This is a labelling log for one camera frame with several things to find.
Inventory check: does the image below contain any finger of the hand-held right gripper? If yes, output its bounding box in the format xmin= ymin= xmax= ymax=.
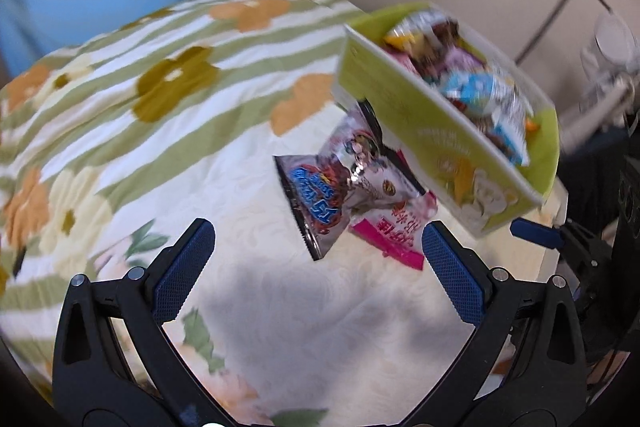
xmin=510 ymin=216 xmax=617 ymax=269

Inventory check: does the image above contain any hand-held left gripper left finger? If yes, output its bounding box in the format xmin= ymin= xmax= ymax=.
xmin=51 ymin=217 xmax=237 ymax=427

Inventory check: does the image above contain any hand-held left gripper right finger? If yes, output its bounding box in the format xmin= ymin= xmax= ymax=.
xmin=421 ymin=220 xmax=589 ymax=427

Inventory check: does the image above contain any pink white snack packet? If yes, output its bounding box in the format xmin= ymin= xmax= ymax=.
xmin=349 ymin=147 xmax=439 ymax=273

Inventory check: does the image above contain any green cardboard box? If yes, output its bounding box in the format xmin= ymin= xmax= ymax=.
xmin=331 ymin=1 xmax=561 ymax=239

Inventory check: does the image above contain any light blue snack packet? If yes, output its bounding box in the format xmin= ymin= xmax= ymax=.
xmin=439 ymin=71 xmax=533 ymax=166

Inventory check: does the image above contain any silver figure print packet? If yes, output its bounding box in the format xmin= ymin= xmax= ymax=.
xmin=319 ymin=106 xmax=432 ymax=219

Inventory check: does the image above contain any silver blue snack packet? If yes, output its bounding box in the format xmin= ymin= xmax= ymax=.
xmin=273 ymin=153 xmax=352 ymax=263

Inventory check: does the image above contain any dark purple snack packet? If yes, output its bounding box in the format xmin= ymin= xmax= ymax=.
xmin=414 ymin=19 xmax=462 ymax=75

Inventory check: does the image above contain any dark cloth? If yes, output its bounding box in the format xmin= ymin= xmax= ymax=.
xmin=556 ymin=126 xmax=632 ymax=230

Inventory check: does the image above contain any floral striped blanket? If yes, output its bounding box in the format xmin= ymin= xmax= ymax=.
xmin=0 ymin=0 xmax=568 ymax=427

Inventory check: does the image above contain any white stand device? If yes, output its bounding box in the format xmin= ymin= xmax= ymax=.
xmin=560 ymin=11 xmax=640 ymax=154

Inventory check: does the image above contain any yellow orange snack packet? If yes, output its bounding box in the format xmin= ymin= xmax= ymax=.
xmin=384 ymin=18 xmax=418 ymax=52

